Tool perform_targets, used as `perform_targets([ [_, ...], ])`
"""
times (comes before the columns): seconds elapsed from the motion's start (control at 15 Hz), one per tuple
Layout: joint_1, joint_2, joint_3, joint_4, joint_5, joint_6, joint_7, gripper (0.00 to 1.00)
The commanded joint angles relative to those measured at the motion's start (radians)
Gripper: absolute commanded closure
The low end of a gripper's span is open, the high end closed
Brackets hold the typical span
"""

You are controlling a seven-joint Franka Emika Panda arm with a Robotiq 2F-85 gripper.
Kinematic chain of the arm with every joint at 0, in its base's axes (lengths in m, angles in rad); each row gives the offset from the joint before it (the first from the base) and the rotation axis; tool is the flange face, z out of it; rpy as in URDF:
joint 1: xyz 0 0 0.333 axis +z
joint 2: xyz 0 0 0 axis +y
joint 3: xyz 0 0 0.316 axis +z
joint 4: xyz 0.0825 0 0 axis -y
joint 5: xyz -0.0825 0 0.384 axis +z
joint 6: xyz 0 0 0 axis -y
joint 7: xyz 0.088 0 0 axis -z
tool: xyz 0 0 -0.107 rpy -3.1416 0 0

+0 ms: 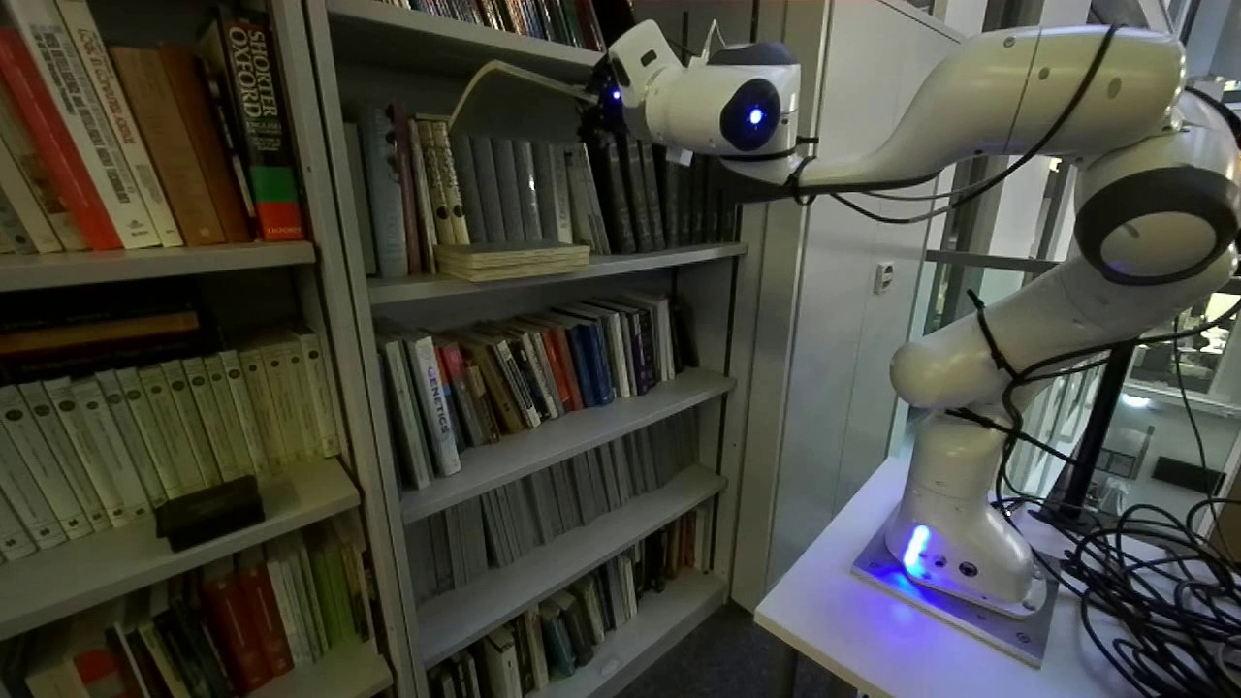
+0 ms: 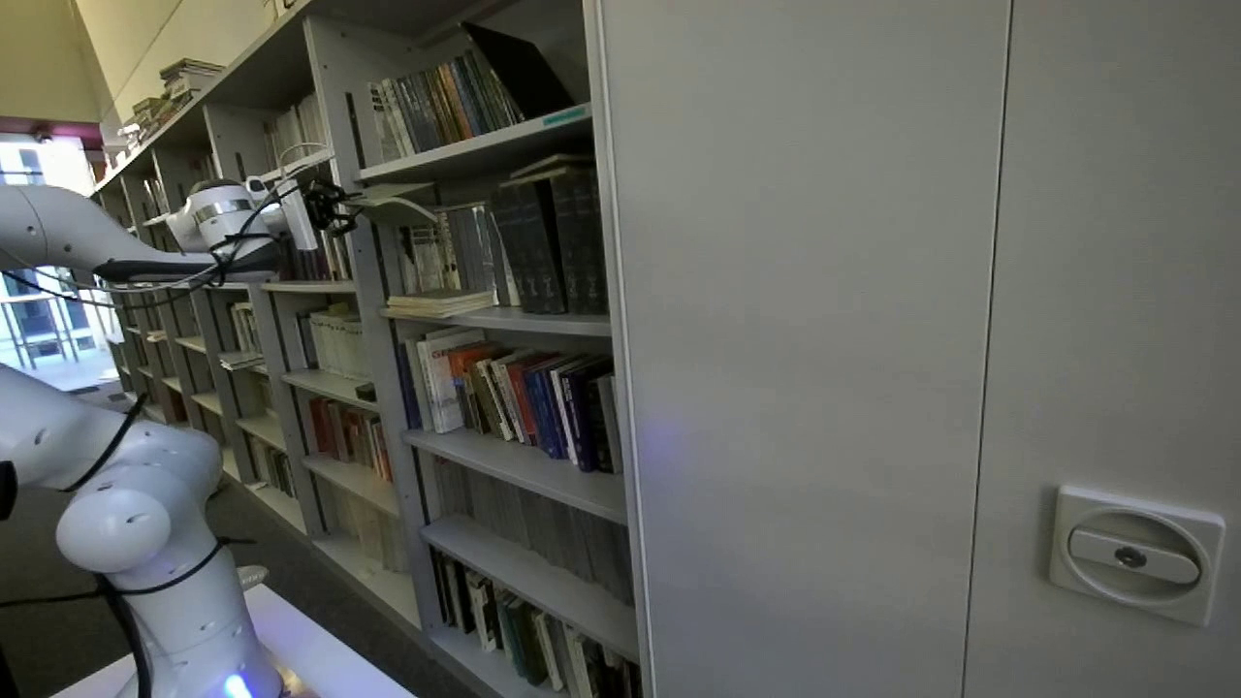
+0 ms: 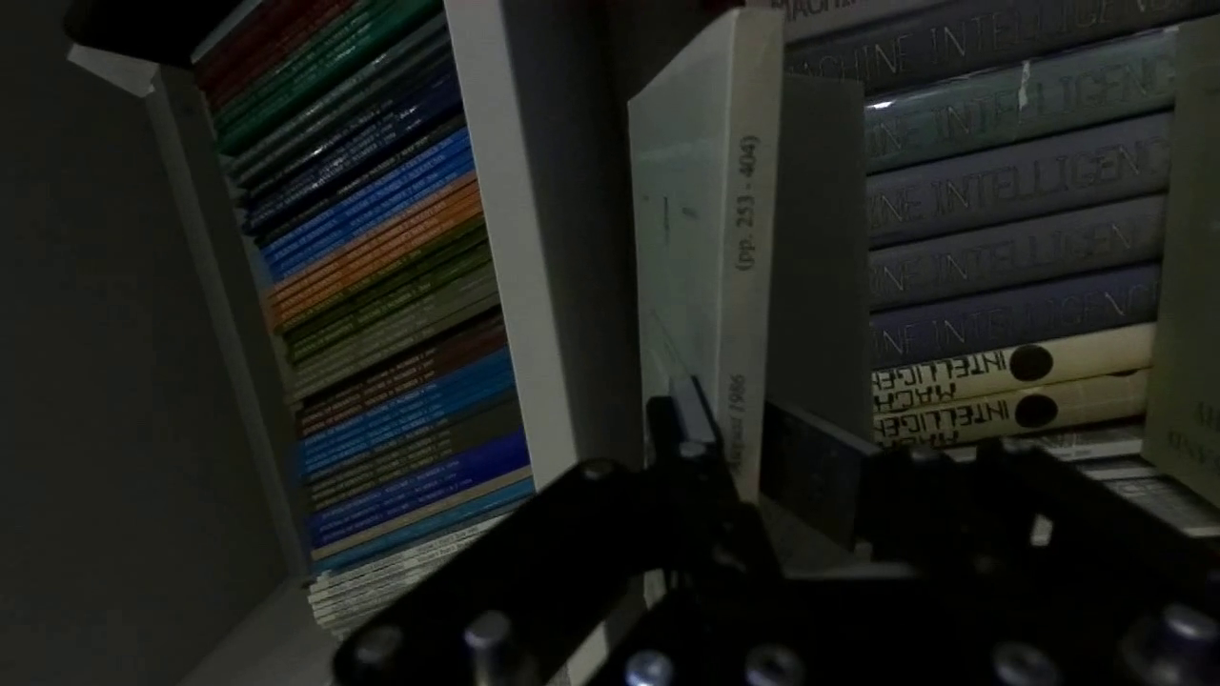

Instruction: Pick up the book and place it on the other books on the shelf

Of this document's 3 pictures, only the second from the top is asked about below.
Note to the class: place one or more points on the white table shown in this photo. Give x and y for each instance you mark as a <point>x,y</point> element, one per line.
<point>330,655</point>

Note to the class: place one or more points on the black book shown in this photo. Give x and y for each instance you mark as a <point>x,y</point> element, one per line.
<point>590,423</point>

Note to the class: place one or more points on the white book blue lettering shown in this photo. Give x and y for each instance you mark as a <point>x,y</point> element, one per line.
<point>439,391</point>

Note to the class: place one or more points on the blue and black journals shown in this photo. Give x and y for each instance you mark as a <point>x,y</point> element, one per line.
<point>413,114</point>

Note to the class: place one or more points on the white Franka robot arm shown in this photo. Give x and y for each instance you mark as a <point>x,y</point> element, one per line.
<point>142,528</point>

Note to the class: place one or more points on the dark hardcover book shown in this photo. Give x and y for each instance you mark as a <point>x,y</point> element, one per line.
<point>527,245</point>
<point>573,245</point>

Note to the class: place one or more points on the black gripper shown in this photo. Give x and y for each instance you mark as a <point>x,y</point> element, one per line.
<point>330,209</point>

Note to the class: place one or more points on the pale flat book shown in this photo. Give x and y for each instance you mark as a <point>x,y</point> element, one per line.
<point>549,170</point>

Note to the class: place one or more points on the slim white book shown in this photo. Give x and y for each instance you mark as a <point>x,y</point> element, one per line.
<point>567,413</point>

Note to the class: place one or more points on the cream paper journal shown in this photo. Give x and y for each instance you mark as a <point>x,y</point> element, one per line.
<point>447,307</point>

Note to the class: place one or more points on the orange thin journals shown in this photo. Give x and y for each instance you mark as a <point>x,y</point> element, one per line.
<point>469,100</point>

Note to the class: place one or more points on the blue thin journals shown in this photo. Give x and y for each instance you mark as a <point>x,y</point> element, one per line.
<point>497,91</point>

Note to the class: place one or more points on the dark red book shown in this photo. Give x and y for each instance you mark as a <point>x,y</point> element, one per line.
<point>469,391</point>

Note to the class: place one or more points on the mixed paperbacks row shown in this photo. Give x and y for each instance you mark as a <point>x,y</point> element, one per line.
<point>516,642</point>

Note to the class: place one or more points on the green and brown journals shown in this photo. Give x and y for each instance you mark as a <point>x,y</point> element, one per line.
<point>444,104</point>

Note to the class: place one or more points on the stacked paper boxes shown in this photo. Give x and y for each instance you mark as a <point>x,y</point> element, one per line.
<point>195,78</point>

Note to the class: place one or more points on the orange red book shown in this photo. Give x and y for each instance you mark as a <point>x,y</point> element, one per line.
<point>527,403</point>

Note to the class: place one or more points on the white thin journals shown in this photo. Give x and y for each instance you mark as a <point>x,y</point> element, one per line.
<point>387,121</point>

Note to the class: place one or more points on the colourful books row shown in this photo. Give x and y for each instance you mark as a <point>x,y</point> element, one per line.
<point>350,439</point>

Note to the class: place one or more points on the distant bookshelf rows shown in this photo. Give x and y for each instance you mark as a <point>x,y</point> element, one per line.
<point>182,350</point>

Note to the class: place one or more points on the grey bound volumes row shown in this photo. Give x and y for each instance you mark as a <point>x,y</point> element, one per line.
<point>567,549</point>

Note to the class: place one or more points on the grey metal bookshelf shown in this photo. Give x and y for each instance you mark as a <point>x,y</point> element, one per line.
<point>516,471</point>
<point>372,582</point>

